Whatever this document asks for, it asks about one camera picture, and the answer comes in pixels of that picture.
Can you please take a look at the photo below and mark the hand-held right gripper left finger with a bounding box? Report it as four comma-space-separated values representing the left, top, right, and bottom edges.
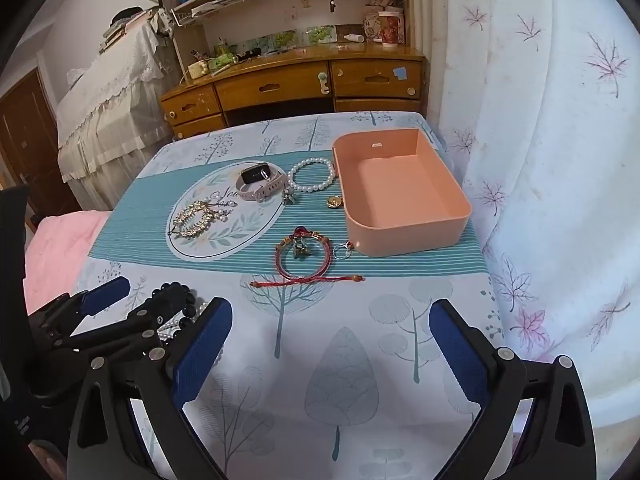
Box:
65, 297, 236, 480

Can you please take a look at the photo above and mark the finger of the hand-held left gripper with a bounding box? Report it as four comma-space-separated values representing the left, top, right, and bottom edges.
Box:
49, 300, 177, 359
27, 276, 132, 347

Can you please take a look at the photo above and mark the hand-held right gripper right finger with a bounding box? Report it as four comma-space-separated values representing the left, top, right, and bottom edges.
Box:
429, 299, 598, 480

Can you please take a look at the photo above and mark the black bead bracelet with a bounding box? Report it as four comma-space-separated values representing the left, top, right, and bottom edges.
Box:
150, 283, 197, 321

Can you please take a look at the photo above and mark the small pearl bead strand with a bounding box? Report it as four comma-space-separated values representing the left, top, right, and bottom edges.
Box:
157, 301, 223, 361

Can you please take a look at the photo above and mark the gold chain jewellery pile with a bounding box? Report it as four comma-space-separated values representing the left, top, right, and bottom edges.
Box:
170, 200, 231, 238

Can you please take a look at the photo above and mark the red string bracelet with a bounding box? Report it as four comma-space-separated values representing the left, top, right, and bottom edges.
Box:
249, 226, 366, 288

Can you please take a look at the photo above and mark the pink plastic box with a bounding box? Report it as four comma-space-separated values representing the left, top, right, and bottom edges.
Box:
331, 128, 473, 258

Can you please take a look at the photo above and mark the white pearl bracelet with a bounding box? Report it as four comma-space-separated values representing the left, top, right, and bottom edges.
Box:
288, 158, 337, 194

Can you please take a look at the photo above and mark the pink blanket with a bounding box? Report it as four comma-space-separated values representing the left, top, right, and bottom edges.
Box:
22, 210, 113, 311

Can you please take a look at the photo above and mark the tree print tablecloth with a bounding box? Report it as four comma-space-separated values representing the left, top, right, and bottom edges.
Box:
75, 110, 506, 480

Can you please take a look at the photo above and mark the brown wooden door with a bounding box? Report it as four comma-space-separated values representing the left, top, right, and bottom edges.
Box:
0, 67, 81, 221

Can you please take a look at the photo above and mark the white lace cover cloth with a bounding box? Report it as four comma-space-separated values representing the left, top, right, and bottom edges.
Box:
55, 7, 176, 211

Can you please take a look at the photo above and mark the wooden desk with shelves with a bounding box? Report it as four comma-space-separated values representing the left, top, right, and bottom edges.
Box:
155, 0, 416, 86

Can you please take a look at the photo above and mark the pile of books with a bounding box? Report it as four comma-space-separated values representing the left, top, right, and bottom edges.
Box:
100, 7, 156, 53

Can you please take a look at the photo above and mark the leaf print curtain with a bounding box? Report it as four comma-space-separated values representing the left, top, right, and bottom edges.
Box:
410, 0, 640, 411

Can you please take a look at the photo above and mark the red paper cup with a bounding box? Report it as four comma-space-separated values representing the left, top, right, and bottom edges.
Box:
377, 10, 405, 48

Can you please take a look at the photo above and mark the green print wall decal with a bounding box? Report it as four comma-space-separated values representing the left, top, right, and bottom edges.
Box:
265, 25, 336, 48

